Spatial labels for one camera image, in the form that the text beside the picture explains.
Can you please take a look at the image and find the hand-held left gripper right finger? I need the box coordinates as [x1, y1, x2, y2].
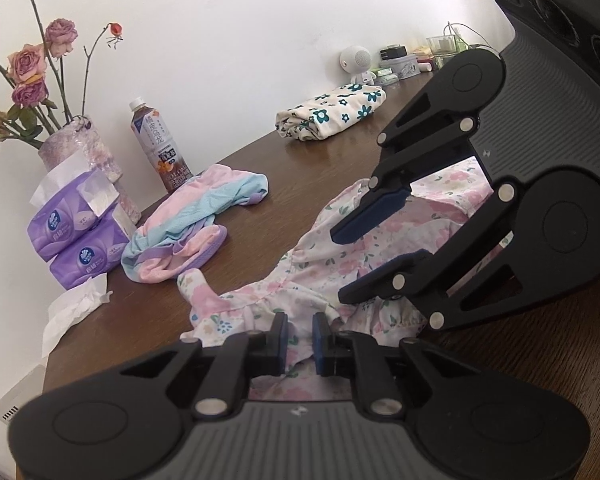
[314, 313, 482, 417]

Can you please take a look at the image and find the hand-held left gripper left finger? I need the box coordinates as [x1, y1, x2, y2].
[120, 312, 288, 417]

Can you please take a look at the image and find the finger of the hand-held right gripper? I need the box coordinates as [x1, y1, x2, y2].
[337, 180, 524, 332]
[329, 85, 482, 245]

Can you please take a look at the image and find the pink floral dress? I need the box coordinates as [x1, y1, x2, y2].
[177, 156, 524, 404]

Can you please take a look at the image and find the folded cream flower-print garment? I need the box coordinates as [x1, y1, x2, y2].
[274, 83, 387, 142]

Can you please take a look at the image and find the glass cup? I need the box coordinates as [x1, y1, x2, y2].
[425, 34, 461, 69]

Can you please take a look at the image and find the small green box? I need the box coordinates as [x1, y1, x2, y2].
[369, 65, 399, 86]

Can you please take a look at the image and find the grey round tin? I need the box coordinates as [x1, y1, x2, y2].
[379, 54, 421, 81]

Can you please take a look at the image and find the white robot figure speaker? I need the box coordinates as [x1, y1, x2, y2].
[339, 44, 376, 86]

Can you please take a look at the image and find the pastel pink blue garment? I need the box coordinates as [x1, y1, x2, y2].
[120, 163, 270, 285]

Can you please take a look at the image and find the crumpled white tissue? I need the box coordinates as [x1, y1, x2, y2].
[40, 277, 115, 359]

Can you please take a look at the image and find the brown tea bottle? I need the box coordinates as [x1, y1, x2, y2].
[128, 97, 194, 194]

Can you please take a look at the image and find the opened purple tissue pack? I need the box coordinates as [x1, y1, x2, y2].
[27, 154, 121, 262]

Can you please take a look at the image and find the white vented appliance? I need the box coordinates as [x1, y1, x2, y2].
[0, 362, 49, 424]

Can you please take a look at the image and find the purple fuzzy vase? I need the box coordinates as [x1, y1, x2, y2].
[37, 115, 144, 227]

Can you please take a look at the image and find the dried rose bouquet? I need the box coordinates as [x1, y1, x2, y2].
[0, 0, 127, 159]

